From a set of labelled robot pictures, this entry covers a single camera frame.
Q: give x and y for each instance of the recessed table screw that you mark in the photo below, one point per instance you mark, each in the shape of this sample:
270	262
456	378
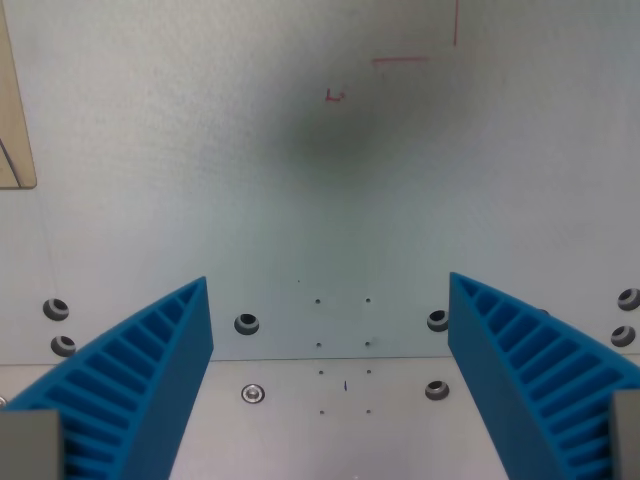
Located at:
437	390

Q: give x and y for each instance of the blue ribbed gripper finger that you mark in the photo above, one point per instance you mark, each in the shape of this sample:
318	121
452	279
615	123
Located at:
540	370
125	380

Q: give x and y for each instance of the shiny silver table screw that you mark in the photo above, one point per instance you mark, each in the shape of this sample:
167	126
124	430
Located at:
253	393

